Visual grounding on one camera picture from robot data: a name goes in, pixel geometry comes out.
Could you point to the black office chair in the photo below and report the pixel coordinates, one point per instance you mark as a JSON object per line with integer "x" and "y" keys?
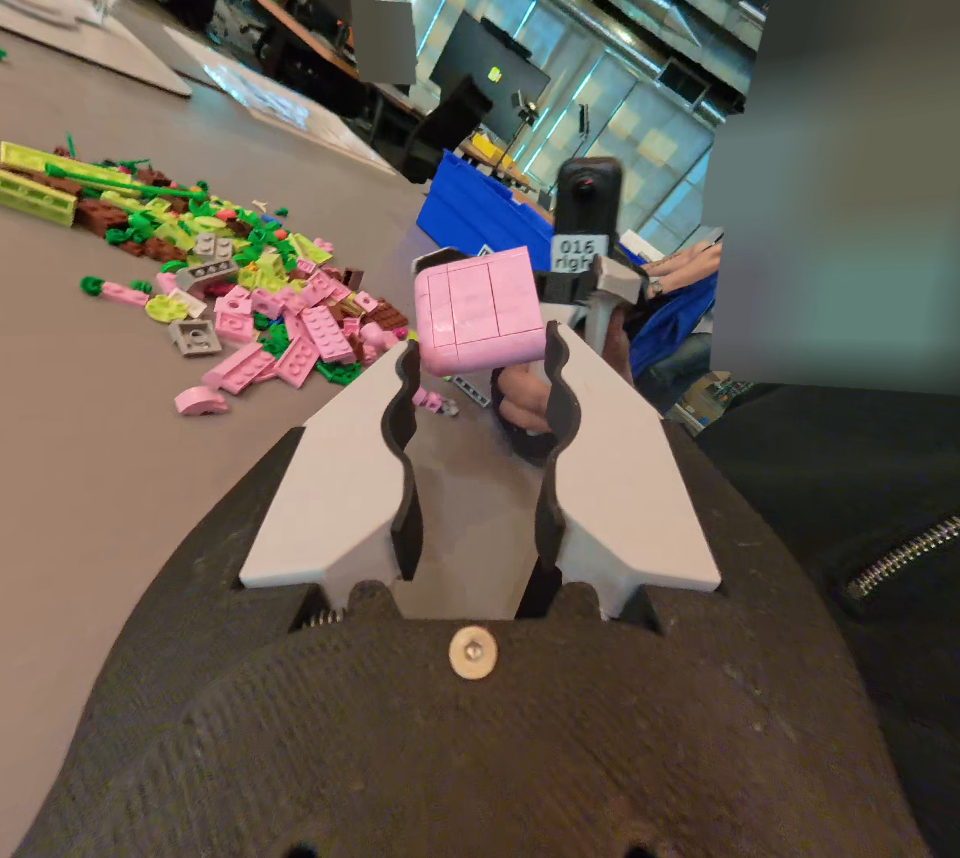
{"x": 442, "y": 131}

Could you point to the small pink curved brick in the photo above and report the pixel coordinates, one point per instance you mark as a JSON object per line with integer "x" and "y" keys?
{"x": 199, "y": 402}

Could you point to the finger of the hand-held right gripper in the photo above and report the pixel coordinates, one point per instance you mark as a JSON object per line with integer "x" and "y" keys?
{"x": 435, "y": 257}

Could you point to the black monitor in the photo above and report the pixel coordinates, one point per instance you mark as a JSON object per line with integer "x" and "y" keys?
{"x": 487, "y": 71}

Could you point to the printed paper sheet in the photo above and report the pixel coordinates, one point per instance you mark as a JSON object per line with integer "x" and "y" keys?
{"x": 285, "y": 108}

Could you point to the grey square plate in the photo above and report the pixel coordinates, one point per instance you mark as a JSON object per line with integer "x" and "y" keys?
{"x": 195, "y": 337}

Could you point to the blue plastic bin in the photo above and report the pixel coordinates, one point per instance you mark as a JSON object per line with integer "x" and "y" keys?
{"x": 480, "y": 213}

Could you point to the person's right hand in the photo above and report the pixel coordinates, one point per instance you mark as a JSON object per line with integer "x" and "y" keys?
{"x": 529, "y": 401}

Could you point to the person's black jacket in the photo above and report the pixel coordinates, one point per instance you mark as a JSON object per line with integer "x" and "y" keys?
{"x": 825, "y": 573}

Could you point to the pile of mixed toy bricks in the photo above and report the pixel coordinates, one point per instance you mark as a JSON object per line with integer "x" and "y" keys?
{"x": 262, "y": 288}

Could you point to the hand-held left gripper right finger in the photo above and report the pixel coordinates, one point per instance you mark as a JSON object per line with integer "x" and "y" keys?
{"x": 637, "y": 498}

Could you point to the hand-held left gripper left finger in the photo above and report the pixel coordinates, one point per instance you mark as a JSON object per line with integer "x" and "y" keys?
{"x": 330, "y": 498}

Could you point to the pink rounded tile block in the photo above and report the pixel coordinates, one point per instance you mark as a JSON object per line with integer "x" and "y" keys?
{"x": 480, "y": 311}

